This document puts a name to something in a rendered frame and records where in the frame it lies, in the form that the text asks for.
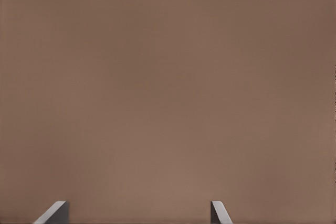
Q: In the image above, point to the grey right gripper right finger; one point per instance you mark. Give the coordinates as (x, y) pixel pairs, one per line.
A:
(219, 213)

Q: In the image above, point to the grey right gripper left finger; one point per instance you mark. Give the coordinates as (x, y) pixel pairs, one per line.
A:
(57, 213)

